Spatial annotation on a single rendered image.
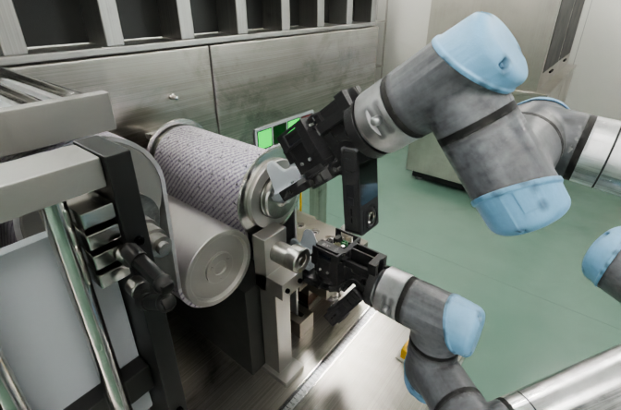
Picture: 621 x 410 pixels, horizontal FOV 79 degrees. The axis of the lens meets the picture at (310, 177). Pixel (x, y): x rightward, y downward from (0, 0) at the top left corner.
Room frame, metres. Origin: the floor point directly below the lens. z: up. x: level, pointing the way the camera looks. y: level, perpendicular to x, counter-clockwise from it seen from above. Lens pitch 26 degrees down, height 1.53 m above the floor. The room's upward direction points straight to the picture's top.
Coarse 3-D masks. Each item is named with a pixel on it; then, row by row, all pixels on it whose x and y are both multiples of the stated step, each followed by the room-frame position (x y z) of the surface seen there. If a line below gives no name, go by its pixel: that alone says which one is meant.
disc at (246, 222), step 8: (264, 152) 0.53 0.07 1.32; (272, 152) 0.54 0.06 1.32; (280, 152) 0.55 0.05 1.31; (256, 160) 0.51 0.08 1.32; (264, 160) 0.52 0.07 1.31; (256, 168) 0.51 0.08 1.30; (248, 176) 0.50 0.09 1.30; (240, 184) 0.49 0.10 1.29; (248, 184) 0.49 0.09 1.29; (240, 192) 0.48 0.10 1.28; (248, 192) 0.49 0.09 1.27; (240, 200) 0.48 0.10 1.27; (240, 208) 0.48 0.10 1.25; (240, 216) 0.48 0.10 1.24; (248, 216) 0.49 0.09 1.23; (288, 216) 0.56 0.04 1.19; (248, 224) 0.49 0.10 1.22; (256, 224) 0.50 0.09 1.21; (248, 232) 0.49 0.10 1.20; (256, 232) 0.50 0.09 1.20
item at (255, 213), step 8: (272, 160) 0.53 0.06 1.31; (280, 160) 0.54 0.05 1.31; (264, 168) 0.51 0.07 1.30; (256, 176) 0.50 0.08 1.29; (264, 176) 0.51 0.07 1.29; (256, 184) 0.50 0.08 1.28; (256, 192) 0.50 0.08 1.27; (248, 200) 0.49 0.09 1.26; (256, 200) 0.49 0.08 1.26; (296, 200) 0.57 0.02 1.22; (248, 208) 0.49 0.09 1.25; (256, 208) 0.49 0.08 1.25; (256, 216) 0.49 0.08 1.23; (264, 216) 0.51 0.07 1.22; (264, 224) 0.51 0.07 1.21
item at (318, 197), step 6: (324, 186) 1.47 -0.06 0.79; (312, 192) 1.46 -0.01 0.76; (318, 192) 1.45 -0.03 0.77; (324, 192) 1.47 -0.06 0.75; (312, 198) 1.46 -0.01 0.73; (318, 198) 1.45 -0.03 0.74; (324, 198) 1.47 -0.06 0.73; (312, 204) 1.46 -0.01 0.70; (318, 204) 1.45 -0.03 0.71; (324, 204) 1.47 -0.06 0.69; (312, 210) 1.46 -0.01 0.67; (318, 210) 1.45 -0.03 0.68; (324, 210) 1.47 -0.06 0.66; (318, 216) 1.44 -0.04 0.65; (324, 216) 1.48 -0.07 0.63; (324, 222) 1.48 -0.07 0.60
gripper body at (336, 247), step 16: (320, 240) 0.54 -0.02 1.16; (336, 240) 0.54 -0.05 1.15; (320, 256) 0.51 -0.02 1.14; (336, 256) 0.49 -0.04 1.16; (352, 256) 0.51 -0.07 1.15; (368, 256) 0.49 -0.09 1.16; (384, 256) 0.49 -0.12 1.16; (320, 272) 0.51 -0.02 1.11; (336, 272) 0.49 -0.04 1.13; (352, 272) 0.49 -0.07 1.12; (368, 272) 0.47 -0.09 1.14; (336, 288) 0.49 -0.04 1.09; (368, 288) 0.45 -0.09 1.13; (368, 304) 0.45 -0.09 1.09
